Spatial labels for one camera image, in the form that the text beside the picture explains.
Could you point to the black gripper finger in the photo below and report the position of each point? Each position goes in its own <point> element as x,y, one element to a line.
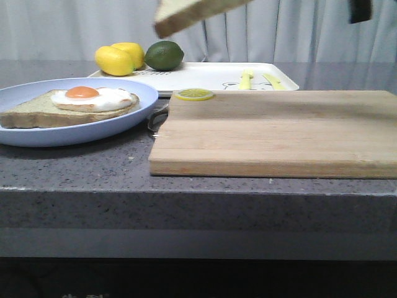
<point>360,10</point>

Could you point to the bread slice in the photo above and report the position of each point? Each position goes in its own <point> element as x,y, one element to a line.
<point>173,16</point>
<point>40,112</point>

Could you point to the light blue plate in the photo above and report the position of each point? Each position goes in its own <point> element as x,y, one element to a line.
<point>71,135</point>

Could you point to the white rectangular tray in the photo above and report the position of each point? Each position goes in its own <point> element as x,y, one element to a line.
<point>212,76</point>

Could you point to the white curtain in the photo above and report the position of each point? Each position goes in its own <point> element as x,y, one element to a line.
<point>261,31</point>

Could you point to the yellow plastic knife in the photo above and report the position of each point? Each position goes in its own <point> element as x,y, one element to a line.
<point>274,82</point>

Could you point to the yellow plastic fork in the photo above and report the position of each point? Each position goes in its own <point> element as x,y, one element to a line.
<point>246,77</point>

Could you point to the wooden cutting board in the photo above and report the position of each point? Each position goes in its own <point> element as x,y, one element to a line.
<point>279,134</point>

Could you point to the lemon slice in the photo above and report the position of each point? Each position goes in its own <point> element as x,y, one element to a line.
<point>194,94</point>

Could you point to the green lime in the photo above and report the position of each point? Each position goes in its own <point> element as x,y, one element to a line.
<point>164,56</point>

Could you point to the rear yellow lemon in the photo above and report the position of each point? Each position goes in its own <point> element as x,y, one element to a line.
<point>135,50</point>

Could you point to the yellow lemon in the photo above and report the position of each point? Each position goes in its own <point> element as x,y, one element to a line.
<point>114,61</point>
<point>135,50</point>

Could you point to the front yellow lemon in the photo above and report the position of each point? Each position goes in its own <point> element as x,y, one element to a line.
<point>114,61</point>

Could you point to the fried egg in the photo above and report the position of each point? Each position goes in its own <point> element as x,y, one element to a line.
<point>88,99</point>

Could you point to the metal cutting board handle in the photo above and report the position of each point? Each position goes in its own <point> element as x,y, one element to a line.
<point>156,120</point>

